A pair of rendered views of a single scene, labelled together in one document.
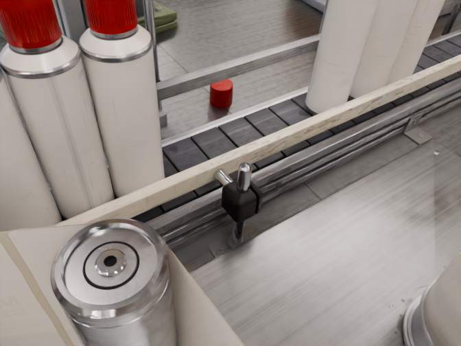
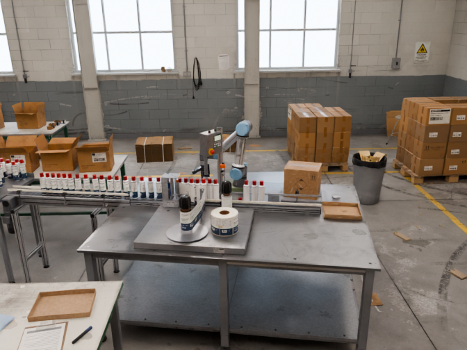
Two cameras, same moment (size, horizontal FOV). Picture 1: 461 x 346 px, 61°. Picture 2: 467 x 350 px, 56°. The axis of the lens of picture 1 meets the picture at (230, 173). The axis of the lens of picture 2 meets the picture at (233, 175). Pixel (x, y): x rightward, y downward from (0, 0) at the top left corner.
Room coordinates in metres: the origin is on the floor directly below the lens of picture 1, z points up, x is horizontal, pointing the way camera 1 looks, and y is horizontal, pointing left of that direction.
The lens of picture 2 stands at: (-2.07, -2.51, 2.40)
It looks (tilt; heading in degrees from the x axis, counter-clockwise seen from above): 20 degrees down; 46
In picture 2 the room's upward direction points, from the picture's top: 1 degrees counter-clockwise
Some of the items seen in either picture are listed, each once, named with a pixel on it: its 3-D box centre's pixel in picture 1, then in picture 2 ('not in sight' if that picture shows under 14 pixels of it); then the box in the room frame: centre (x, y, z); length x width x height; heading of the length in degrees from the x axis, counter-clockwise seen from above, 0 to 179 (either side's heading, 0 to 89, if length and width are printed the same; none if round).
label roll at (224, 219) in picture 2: not in sight; (224, 221); (-0.05, -0.35, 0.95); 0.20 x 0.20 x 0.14
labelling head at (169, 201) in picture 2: not in sight; (171, 189); (-0.03, 0.32, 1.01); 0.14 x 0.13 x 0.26; 127
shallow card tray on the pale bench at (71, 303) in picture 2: not in sight; (63, 303); (-1.27, -0.26, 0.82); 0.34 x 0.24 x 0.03; 142
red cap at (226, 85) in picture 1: (221, 92); not in sight; (0.49, 0.02, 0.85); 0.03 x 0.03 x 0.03
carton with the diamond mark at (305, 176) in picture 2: not in sight; (302, 179); (0.98, -0.29, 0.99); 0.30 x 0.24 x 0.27; 118
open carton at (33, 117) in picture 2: not in sight; (29, 115); (0.39, 4.50, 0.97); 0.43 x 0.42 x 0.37; 43
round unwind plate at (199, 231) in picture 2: not in sight; (187, 232); (-0.28, -0.18, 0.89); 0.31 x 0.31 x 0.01
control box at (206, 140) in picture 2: not in sight; (210, 142); (0.30, 0.18, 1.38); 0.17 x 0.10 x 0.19; 2
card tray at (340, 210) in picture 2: not in sight; (341, 210); (0.91, -0.75, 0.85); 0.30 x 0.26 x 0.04; 127
